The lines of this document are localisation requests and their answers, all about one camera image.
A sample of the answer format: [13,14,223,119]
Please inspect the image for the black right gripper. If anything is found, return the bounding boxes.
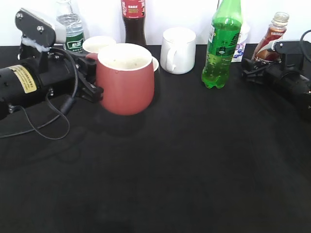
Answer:
[241,58,311,121]

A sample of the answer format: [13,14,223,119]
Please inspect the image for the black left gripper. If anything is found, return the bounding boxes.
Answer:
[0,46,104,119]

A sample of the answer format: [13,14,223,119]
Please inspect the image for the maroon ceramic mug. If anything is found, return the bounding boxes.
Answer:
[86,43,155,116]

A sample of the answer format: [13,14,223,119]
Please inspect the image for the brown nescafe coffee bottle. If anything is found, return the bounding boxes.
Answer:
[251,12,290,64]

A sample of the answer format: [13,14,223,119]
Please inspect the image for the grey ceramic mug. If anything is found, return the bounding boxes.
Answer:
[82,36,116,53]

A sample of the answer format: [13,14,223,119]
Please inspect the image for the green sprite bottle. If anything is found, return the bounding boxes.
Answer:
[201,0,243,89]

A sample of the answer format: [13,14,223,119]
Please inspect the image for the black ceramic mug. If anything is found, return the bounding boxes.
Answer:
[152,57,159,73]

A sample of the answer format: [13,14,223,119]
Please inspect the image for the white ceramic mug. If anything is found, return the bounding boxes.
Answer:
[160,27,196,74]

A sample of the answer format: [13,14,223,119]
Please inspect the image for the white blueberry milk carton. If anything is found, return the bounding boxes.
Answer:
[231,22,250,63]

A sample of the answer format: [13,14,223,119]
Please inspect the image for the clear water bottle green label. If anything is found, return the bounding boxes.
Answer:
[56,0,85,53]

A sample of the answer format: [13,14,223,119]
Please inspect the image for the cola bottle red label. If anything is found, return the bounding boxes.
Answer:
[121,0,146,47]

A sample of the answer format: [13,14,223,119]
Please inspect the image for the black left camera cable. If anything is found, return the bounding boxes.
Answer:
[0,47,79,140]

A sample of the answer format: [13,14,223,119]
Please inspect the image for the black camera cable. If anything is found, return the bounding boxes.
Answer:
[299,30,311,63]
[0,47,79,140]

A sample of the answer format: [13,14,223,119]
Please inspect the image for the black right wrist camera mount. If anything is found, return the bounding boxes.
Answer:
[271,40,305,71]

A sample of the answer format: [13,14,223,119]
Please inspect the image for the black right camera cable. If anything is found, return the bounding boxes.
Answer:
[299,30,311,63]

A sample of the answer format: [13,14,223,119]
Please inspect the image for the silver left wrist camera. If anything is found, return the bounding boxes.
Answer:
[15,8,67,51]

